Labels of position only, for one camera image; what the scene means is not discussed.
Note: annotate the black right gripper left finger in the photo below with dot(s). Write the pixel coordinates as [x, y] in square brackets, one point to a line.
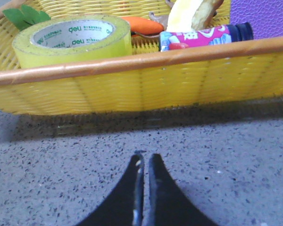
[124, 205]

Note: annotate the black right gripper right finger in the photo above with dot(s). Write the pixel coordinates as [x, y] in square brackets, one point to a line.
[169, 206]

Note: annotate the yellow tape roll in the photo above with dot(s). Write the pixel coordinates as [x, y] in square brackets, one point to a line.
[73, 39]

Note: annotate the pink labelled drink bottle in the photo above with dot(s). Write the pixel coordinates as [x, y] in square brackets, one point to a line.
[222, 34]

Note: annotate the yellow woven basket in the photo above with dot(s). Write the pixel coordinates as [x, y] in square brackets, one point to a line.
[147, 80]

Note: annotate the peeled toy banana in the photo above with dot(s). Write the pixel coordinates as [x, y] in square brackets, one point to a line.
[187, 15]

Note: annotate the purple foam block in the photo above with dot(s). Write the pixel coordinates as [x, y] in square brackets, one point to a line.
[264, 16]

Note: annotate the orange toy carrot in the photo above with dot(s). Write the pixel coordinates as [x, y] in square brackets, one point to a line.
[27, 16]

